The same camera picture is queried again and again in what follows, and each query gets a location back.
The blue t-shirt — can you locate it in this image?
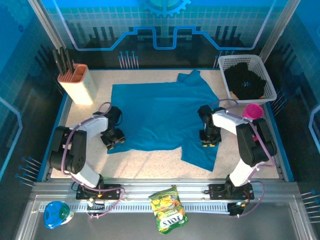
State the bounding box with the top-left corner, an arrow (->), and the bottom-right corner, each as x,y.
106,69 -> 221,173

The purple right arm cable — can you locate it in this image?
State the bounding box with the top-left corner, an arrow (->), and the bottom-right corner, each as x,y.
209,98 -> 277,218

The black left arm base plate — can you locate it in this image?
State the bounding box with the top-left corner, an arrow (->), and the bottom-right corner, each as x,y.
75,183 -> 122,201

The black t-shirt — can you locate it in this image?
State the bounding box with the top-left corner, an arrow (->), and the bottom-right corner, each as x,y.
223,62 -> 267,100

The white perforated plastic basket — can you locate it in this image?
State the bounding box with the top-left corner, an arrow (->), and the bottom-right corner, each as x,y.
217,54 -> 278,105

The aluminium frame post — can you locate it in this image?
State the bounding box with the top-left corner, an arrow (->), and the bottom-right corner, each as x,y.
258,0 -> 302,62
27,0 -> 67,51

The grey slotted cable duct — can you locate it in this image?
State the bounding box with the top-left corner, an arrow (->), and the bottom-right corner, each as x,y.
39,202 -> 232,214

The aluminium frame rail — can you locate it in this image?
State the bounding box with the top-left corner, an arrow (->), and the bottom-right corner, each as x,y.
14,177 -> 317,240

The blue plastic tape dispenser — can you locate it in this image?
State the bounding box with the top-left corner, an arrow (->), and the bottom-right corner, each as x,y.
43,200 -> 75,230

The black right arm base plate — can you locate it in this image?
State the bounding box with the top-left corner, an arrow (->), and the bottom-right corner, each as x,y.
208,183 -> 255,201

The small black controller board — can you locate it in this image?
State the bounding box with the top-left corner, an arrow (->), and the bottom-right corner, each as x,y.
86,196 -> 106,211
227,201 -> 245,217

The green yellow snack bag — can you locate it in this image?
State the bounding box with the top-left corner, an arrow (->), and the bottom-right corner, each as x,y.
148,184 -> 189,236

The beige knife block orange rim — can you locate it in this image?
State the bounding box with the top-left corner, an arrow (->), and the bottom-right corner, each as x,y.
57,63 -> 97,106

